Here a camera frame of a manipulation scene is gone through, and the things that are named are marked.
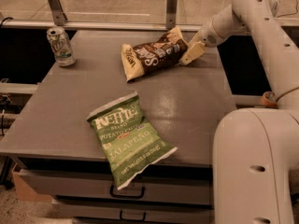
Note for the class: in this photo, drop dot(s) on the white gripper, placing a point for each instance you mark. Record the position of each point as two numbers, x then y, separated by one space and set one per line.
206 36

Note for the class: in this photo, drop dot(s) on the grey drawer cabinet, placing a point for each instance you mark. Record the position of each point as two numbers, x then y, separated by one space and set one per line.
59 153

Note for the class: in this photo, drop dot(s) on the orange tape roll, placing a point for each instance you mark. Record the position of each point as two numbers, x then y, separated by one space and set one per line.
269 100

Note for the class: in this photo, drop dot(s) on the lower black drawer handle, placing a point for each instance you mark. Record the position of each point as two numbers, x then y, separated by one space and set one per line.
132 216

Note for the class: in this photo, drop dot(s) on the green jalapeno chip bag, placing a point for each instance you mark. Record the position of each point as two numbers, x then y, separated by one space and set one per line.
130 143

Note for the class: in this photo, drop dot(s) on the metal railing bracket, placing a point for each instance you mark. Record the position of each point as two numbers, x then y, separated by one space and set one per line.
58 15
171 13

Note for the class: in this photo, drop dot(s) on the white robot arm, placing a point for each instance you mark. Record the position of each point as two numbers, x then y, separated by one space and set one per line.
255 148

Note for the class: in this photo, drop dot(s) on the black drawer handle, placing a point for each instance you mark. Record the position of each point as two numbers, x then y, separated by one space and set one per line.
132 216
128 193

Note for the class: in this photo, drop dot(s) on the left metal railing bracket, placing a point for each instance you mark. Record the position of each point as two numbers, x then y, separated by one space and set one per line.
58 15

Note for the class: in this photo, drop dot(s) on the middle metal railing bracket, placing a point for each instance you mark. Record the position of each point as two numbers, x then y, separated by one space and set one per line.
171 13

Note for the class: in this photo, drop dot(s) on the green soda can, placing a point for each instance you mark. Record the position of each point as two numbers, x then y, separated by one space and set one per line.
61 47

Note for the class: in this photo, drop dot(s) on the brown chip bag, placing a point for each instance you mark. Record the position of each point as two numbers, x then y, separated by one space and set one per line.
150 57

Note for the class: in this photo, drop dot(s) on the horizontal metal rail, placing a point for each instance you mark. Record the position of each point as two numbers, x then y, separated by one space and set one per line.
83 25

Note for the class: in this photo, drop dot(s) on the upper black drawer handle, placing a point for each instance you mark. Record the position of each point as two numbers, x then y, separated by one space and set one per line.
128 193

